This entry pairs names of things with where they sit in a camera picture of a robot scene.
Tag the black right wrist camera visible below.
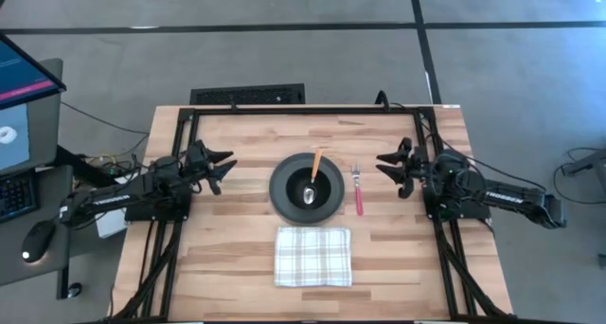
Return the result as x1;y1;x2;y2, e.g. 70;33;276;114
399;174;416;200

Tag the looped black floor cable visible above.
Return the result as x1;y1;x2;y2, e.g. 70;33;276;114
553;146;606;207

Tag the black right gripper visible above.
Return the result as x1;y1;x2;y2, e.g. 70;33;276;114
376;146;437;186

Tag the yellow cable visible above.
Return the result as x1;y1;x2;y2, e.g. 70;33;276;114
84;134;149;173

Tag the spoon with wooden handle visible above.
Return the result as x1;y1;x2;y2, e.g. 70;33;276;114
302;148;324;206

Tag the grey metal stand leg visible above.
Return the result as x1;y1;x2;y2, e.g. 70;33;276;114
561;148;606;183

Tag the black computer mouse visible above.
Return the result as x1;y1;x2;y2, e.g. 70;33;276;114
21;219;57;264

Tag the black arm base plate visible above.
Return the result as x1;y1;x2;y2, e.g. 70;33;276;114
422;181;492;221
123;184;193;223

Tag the black floor vent grille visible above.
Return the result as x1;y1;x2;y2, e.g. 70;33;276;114
189;82;306;105

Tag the fork with pink handle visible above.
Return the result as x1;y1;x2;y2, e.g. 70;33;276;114
350;162;365;217

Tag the thin black floor cable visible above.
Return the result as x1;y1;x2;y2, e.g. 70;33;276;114
60;100;151;136

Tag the monitor with blue screen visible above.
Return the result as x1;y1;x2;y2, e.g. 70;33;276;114
0;32;67;112

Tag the white cardboard box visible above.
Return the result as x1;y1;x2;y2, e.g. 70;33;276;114
94;171;130;240

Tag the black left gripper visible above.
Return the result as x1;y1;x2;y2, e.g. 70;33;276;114
183;139;238;183

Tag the black keyboard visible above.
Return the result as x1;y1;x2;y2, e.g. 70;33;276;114
0;171;40;224

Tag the grey deep plate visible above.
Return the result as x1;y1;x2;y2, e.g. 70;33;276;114
268;152;346;225

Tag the checked cloth napkin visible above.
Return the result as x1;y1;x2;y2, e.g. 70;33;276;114
274;225;353;288

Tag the dark grey desk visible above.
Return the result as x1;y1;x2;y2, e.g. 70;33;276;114
0;165;82;300

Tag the monitor with grey screen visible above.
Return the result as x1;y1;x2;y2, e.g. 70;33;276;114
0;58;63;176

